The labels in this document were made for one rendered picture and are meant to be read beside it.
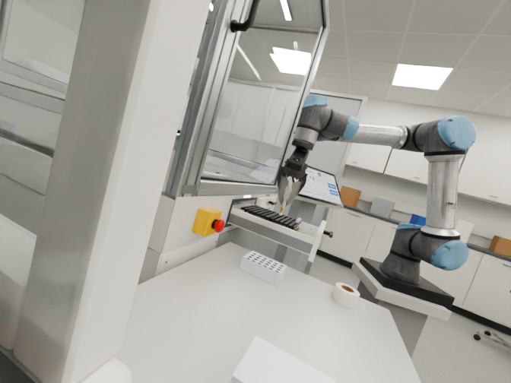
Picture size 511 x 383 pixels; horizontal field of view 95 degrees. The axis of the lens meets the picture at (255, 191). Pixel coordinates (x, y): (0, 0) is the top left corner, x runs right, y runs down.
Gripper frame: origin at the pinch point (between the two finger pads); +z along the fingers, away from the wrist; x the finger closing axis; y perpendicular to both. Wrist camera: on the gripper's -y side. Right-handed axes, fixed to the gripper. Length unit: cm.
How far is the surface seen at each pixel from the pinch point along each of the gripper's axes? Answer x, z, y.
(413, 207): -185, -18, 341
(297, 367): -10.7, 17.5, -44.7
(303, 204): -9, 9, 106
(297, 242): -8.2, 12.3, 3.3
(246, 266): 4.5, 20.9, -10.4
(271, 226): 2.1, 10.6, 5.0
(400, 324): -57, 35, 23
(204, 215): 19.3, 8.8, -16.7
